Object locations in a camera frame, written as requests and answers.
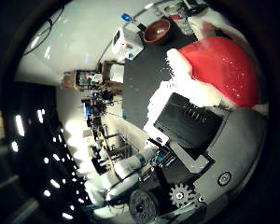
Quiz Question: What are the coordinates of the white box appliance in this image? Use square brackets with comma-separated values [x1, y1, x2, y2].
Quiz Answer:
[111, 26, 145, 62]

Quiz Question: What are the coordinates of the blue round object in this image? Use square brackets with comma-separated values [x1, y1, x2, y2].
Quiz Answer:
[120, 12, 133, 22]

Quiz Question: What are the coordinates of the black cable by camera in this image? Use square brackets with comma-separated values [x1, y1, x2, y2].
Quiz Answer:
[21, 7, 64, 57]

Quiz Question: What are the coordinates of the cluttered wooden shelf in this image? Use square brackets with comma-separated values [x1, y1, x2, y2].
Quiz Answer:
[59, 68, 105, 91]

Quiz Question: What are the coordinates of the clear plastic spray bottle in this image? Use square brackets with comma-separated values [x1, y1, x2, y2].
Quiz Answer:
[177, 36, 261, 108]

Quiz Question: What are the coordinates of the brown wooden bowl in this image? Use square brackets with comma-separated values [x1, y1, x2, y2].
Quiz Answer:
[143, 18, 172, 45]

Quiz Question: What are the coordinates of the clear cup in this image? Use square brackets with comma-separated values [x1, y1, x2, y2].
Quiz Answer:
[163, 2, 190, 32]

